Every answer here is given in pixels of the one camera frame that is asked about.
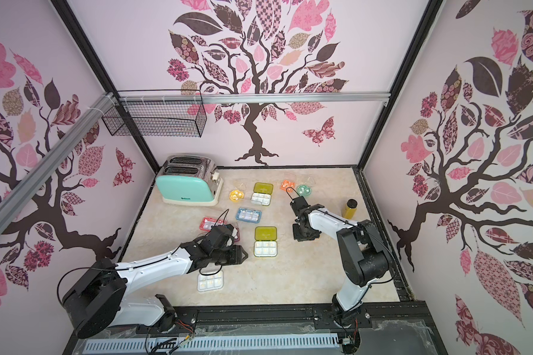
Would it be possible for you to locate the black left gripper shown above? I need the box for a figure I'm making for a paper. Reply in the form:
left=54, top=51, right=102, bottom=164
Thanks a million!
left=212, top=245, right=250, bottom=266

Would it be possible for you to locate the green lid white pillbox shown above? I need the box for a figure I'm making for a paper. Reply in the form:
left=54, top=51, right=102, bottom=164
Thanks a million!
left=253, top=226, right=278, bottom=258

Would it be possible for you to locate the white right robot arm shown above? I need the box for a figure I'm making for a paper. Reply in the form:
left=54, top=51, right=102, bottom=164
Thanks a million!
left=290, top=196, right=393, bottom=315

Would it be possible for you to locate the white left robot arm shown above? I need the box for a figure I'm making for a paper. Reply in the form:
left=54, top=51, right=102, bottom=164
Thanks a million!
left=59, top=224, right=248, bottom=339

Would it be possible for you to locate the magenta small pillbox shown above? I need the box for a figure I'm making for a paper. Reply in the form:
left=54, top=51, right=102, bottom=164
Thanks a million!
left=232, top=223, right=241, bottom=243

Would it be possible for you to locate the red rectangular pillbox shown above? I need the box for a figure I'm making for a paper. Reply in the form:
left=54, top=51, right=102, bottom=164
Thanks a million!
left=199, top=209, right=229, bottom=232

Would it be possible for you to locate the clear white pillbox front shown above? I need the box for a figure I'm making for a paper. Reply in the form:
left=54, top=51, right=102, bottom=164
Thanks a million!
left=197, top=266, right=224, bottom=293

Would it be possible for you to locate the green round pillbox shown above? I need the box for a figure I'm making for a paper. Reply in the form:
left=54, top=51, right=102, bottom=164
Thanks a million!
left=296, top=175, right=316, bottom=197

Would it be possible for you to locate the blue rectangular pillbox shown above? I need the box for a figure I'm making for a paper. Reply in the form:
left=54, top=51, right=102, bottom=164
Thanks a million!
left=235, top=207, right=262, bottom=223

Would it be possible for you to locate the yellow bottle black cap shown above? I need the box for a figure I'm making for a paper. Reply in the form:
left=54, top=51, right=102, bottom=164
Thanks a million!
left=341, top=199, right=358, bottom=220

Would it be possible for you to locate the olive lid pillbox back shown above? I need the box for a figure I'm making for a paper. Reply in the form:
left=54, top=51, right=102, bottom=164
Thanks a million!
left=251, top=182, right=274, bottom=206

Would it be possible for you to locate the yellow round pillbox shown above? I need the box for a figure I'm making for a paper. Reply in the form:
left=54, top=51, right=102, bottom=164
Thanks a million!
left=229, top=179, right=247, bottom=202

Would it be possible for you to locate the mint green toaster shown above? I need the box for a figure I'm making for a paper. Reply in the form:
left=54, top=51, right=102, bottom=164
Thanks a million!
left=155, top=155, right=224, bottom=207

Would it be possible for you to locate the white slotted cable duct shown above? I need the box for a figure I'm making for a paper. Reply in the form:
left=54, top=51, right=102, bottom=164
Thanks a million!
left=77, top=334, right=341, bottom=354

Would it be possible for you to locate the black wire basket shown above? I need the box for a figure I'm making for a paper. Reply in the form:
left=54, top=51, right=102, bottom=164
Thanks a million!
left=102, top=89, right=207, bottom=138

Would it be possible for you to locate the aluminium rail back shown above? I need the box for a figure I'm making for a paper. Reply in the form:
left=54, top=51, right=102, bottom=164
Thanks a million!
left=202, top=92, right=391, bottom=104

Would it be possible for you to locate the aluminium rail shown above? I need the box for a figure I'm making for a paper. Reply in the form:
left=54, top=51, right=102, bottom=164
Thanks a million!
left=202, top=92, right=391, bottom=104
left=0, top=93, right=115, bottom=236

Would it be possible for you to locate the aluminium rail left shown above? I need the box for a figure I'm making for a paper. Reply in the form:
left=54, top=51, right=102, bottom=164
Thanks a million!
left=0, top=93, right=115, bottom=236

